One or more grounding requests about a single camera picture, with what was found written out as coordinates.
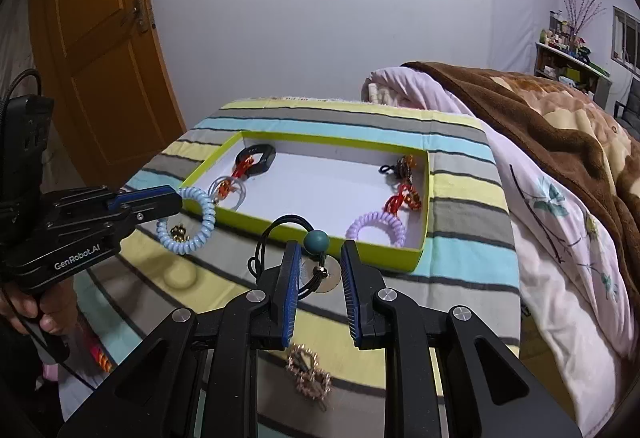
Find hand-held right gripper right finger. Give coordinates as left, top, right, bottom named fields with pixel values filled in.
left=341, top=239, right=583, bottom=438

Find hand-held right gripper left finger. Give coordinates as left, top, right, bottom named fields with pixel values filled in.
left=60, top=240, right=303, bottom=438

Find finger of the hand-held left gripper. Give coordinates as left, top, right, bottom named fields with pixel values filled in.
left=106, top=185, right=184, bottom=225

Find blue spiral hair tie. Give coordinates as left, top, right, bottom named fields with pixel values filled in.
left=156, top=187, right=213, bottom=255

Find black cord hair tie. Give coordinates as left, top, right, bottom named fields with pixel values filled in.
left=248, top=214, right=343, bottom=296

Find purple spiral hair tie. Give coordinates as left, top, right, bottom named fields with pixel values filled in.
left=345, top=212, right=407, bottom=249

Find clear grey hair ties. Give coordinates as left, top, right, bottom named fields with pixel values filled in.
left=207, top=175, right=249, bottom=212

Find orange red knot charm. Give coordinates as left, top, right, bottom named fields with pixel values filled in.
left=382, top=183, right=423, bottom=214

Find green cardboard box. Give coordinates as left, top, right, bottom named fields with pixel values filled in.
left=181, top=130, right=432, bottom=273

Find black wristband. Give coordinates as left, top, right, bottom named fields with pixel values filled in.
left=235, top=144, right=277, bottom=179

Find dark bead bracelet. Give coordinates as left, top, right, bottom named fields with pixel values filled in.
left=379, top=155, right=418, bottom=181

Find person's left hand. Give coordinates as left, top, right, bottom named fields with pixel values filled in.
left=0, top=285, right=76, bottom=336

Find wooden door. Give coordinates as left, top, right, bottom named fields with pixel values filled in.
left=27, top=0, right=188, bottom=191

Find metal door latch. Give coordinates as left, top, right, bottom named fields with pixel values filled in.
left=120, top=0, right=156, bottom=31

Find pink floral quilt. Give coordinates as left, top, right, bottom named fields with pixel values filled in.
left=361, top=67, right=633, bottom=434

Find brown plush blanket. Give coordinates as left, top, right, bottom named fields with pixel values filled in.
left=400, top=62, right=640, bottom=279

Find cluster of small bottles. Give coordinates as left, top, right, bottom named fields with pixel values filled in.
left=537, top=10, right=591, bottom=56

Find black chair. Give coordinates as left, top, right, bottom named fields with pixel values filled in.
left=615, top=78, right=640, bottom=139

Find purple flower branches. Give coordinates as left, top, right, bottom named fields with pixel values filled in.
left=560, top=0, right=606, bottom=39

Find barred window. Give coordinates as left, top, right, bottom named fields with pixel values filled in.
left=611, top=5, right=640, bottom=79

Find gold chain bracelet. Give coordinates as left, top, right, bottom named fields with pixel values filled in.
left=286, top=344, right=333, bottom=411

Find black cable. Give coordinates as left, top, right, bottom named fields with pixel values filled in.
left=0, top=69, right=45, bottom=119

